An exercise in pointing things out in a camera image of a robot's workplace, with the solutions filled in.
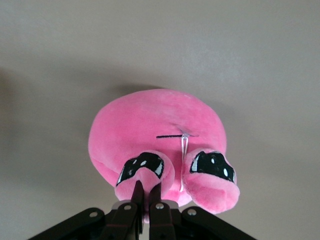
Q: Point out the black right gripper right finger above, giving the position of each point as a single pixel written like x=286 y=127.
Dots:
x=162 y=220

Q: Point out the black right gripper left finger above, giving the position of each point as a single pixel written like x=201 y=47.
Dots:
x=125 y=220

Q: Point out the pink plush toy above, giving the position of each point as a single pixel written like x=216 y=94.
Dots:
x=150 y=117

